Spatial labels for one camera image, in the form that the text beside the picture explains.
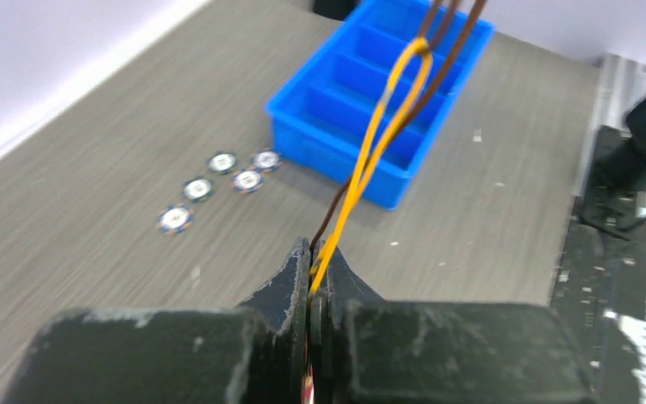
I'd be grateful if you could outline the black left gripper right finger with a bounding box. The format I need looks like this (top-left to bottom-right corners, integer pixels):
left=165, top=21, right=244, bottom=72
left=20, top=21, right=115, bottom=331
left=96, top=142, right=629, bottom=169
left=310, top=252, right=596, bottom=403

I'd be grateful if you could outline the poker chip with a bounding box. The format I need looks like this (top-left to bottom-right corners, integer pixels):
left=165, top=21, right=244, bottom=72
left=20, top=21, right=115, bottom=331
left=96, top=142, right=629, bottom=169
left=251, top=148, right=283, bottom=173
left=231, top=169, right=265, bottom=194
left=207, top=151, right=238, bottom=175
left=183, top=177, right=214, bottom=203
left=156, top=204, right=194, bottom=234

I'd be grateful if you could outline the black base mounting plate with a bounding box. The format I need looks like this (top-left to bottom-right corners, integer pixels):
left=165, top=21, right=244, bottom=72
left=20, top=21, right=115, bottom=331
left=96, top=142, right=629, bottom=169
left=548, top=125, right=646, bottom=404

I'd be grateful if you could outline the blue plastic divided tray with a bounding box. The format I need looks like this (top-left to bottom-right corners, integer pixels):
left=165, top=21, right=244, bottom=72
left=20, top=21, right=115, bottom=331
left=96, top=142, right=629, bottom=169
left=267, top=1, right=495, bottom=210

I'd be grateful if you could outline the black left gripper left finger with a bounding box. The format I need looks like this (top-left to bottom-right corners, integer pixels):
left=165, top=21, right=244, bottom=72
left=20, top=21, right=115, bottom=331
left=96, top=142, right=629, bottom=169
left=3, top=238, right=310, bottom=403

